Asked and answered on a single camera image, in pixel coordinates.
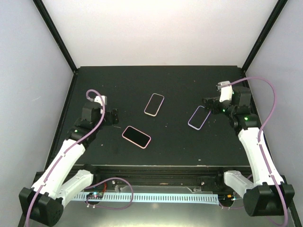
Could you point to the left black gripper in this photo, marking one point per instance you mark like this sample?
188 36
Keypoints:
110 121

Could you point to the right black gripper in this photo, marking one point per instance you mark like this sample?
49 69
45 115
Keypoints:
208 104

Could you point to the lavender phone case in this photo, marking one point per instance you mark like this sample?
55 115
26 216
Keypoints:
198 118

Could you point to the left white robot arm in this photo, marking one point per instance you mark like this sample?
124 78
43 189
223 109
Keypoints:
46 199

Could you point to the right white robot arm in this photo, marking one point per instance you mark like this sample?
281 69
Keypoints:
266 194

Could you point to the phone in pink case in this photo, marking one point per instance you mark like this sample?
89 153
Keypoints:
136 137

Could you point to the left small circuit board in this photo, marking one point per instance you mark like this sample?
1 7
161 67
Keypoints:
95 195

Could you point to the small circuit board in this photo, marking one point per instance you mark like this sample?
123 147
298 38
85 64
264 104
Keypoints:
227 197
95 195

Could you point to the right small circuit board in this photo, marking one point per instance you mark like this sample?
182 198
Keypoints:
227 197

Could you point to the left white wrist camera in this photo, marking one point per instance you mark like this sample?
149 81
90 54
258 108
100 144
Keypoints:
102 100

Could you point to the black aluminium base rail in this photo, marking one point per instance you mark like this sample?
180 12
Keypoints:
208 178

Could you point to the light blue slotted cable duct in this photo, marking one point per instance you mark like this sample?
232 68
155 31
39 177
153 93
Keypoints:
153 198

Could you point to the right black frame post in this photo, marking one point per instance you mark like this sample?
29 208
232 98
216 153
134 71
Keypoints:
275 13

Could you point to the black frame post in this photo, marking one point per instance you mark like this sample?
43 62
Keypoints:
275 13
55 33

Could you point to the left black frame post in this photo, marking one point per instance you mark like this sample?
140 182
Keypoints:
55 33

